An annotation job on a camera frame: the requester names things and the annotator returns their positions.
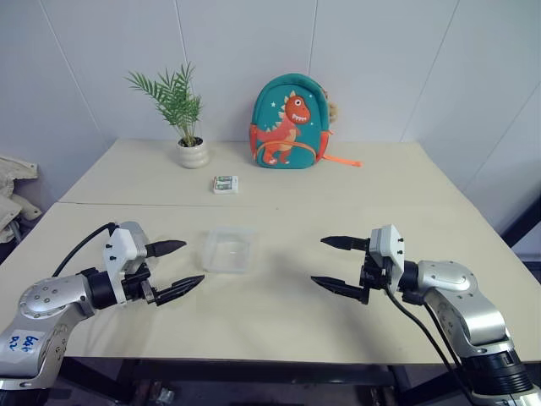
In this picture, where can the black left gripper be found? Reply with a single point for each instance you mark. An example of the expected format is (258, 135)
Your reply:
(136, 284)

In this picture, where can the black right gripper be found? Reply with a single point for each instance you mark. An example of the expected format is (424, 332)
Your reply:
(374, 272)

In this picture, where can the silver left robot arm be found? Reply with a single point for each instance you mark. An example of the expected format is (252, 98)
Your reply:
(50, 296)

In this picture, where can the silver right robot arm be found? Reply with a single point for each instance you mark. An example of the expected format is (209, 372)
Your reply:
(448, 277)

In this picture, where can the clear plastic container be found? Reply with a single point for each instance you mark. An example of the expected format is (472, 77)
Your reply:
(230, 251)

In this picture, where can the white battery box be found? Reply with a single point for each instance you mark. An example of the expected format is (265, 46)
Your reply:
(226, 191)

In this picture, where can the green white battery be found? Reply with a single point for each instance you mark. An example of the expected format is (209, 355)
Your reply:
(225, 179)
(225, 185)

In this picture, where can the white ribbed plant pot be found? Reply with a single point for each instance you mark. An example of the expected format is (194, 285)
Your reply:
(193, 155)

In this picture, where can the teal dinosaur backpack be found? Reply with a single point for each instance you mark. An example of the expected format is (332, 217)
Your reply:
(287, 127)

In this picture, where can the brown plush backpack charm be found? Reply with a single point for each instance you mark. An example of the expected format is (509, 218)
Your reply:
(334, 111)

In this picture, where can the green palm plant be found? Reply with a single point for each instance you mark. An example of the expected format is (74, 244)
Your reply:
(179, 99)

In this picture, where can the white handwritten label sticker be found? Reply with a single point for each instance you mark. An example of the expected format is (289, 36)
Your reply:
(21, 343)

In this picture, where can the beige cloth jacket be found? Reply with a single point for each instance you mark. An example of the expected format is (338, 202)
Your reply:
(12, 186)

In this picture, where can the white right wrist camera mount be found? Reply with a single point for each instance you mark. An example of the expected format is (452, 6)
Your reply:
(386, 243)

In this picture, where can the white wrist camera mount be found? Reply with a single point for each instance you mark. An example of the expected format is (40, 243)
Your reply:
(386, 243)
(120, 247)

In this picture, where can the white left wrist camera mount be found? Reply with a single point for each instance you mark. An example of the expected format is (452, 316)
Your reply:
(120, 247)

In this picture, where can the black table frame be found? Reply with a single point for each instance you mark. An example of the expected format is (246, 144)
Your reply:
(253, 374)

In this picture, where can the black metal stand frame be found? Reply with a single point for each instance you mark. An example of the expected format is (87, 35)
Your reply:
(522, 220)

